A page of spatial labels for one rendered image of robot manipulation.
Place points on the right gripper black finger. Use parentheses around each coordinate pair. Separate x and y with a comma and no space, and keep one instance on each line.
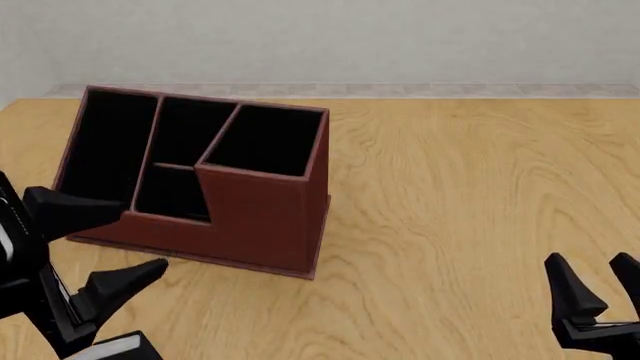
(630,273)
(570,292)

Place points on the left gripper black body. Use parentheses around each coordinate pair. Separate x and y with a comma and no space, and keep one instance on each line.
(30,247)

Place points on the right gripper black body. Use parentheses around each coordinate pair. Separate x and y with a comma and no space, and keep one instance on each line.
(610,337)

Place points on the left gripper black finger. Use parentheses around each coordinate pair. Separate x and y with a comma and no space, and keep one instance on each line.
(70,215)
(115,287)

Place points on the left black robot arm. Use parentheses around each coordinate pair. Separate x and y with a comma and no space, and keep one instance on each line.
(11,296)

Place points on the red-brown desk caddy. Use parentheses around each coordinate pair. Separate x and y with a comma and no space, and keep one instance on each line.
(260,210)

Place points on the small grey plate on stalk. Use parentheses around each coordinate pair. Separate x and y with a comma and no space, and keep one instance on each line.
(117,347)

